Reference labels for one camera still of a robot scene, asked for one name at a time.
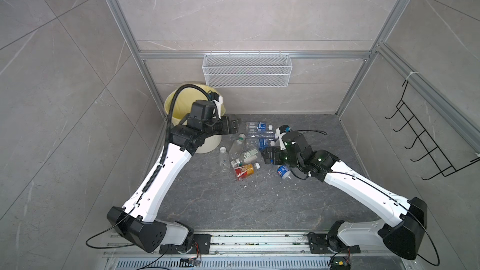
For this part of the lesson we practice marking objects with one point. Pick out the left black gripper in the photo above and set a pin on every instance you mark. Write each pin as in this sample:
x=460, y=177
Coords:
x=225, y=128

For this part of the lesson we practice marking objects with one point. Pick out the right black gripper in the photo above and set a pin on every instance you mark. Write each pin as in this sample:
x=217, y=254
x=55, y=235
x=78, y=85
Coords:
x=276, y=150

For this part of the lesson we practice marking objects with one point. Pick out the clear bottle blue label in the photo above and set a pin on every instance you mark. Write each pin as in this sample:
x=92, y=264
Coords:
x=284, y=172
x=258, y=127

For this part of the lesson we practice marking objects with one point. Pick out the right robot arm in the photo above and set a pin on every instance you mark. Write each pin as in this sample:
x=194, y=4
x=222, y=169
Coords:
x=402, y=222

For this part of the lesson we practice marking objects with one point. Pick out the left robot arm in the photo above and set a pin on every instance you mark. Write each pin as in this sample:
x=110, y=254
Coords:
x=136, y=220

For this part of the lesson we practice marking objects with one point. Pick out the yellow plastic bin liner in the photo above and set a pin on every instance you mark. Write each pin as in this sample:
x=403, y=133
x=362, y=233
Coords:
x=185, y=100

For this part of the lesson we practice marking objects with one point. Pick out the white ribbed trash bin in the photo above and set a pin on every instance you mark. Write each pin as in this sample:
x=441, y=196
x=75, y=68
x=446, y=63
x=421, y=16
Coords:
x=209, y=145

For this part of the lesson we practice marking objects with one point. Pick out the clear bottle blue label top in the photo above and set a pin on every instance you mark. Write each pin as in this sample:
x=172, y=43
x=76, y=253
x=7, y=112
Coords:
x=258, y=127

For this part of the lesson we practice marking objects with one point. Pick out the Pocari Sweat clear bottle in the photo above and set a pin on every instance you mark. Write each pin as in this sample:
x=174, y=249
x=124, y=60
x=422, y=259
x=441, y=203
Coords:
x=259, y=144

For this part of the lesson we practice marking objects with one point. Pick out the slim clear bottle white cap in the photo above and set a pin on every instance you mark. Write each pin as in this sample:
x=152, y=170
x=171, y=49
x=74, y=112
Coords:
x=224, y=161

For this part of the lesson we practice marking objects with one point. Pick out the clear bottle white printed label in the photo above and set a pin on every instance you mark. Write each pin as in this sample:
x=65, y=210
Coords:
x=246, y=158

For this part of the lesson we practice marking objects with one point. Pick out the red yellow label bottle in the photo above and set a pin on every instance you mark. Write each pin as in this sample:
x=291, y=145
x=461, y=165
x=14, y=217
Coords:
x=243, y=172

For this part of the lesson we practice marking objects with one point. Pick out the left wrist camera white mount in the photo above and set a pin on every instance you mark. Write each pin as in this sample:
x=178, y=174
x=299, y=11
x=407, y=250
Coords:
x=217, y=99

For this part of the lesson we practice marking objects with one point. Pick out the white wire mesh basket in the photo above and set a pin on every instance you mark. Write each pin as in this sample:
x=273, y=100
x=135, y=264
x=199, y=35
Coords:
x=247, y=70

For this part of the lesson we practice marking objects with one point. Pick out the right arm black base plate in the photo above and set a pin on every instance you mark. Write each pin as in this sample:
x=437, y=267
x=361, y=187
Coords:
x=321, y=243

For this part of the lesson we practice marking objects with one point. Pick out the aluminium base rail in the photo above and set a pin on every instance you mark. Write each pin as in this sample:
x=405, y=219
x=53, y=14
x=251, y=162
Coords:
x=252, y=250

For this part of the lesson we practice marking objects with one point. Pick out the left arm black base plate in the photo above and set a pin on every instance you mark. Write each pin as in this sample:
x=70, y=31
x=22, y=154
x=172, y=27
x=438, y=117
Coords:
x=196, y=243

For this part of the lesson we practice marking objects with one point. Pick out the black wire hook rack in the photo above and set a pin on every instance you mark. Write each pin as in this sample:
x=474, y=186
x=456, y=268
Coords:
x=422, y=136

